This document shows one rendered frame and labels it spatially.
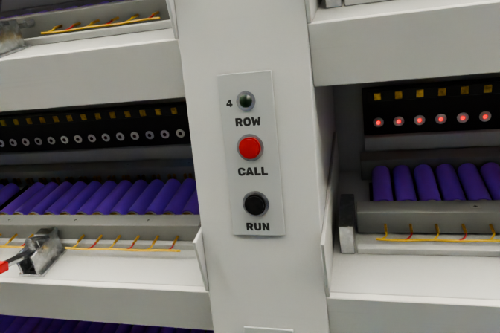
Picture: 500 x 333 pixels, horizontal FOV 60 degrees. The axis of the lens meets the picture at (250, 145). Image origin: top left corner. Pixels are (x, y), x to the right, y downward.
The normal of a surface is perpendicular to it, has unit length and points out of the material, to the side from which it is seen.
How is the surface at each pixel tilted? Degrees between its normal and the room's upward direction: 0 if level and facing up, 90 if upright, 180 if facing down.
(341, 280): 15
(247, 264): 90
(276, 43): 90
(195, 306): 105
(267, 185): 90
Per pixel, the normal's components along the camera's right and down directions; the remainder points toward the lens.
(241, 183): -0.26, 0.20
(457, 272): -0.16, -0.89
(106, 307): -0.22, 0.45
